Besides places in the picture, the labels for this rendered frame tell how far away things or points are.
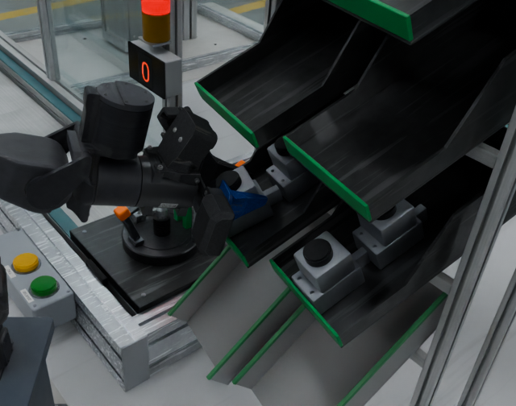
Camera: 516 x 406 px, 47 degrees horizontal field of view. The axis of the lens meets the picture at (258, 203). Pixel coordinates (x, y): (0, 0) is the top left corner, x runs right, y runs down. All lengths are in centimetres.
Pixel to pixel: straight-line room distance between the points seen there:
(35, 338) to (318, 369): 36
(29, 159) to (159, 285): 45
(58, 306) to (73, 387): 13
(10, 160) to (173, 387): 52
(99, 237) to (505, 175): 74
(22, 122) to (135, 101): 103
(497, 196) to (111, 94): 38
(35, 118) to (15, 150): 101
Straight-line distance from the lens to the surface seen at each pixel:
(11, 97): 175
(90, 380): 102
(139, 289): 99
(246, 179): 70
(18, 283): 105
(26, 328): 83
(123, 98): 60
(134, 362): 96
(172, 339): 98
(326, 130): 61
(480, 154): 59
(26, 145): 63
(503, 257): 139
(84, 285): 103
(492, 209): 60
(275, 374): 81
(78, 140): 63
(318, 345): 79
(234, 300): 86
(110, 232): 111
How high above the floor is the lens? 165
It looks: 35 degrees down
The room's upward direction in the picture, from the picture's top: 5 degrees clockwise
